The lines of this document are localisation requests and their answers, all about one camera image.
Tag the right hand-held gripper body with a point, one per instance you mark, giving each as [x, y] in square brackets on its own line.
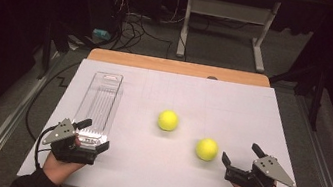
[248, 180]

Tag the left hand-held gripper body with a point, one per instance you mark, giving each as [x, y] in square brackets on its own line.
[72, 154]

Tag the yellow tennis ball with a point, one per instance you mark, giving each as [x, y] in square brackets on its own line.
[207, 149]
[168, 120]

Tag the clear plastic tray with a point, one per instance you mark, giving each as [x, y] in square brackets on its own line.
[98, 103]

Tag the person's left hand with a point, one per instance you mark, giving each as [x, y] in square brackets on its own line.
[58, 169]

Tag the white board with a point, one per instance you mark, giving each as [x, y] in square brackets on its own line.
[158, 173]

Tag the black metal stand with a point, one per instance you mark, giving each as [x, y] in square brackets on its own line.
[46, 54]
[316, 103]

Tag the teal floor object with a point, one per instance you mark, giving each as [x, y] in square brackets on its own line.
[101, 34]

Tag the dark computer tower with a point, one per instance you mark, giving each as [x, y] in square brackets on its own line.
[104, 2]

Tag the white metal desk frame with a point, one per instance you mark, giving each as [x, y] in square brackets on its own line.
[231, 11]

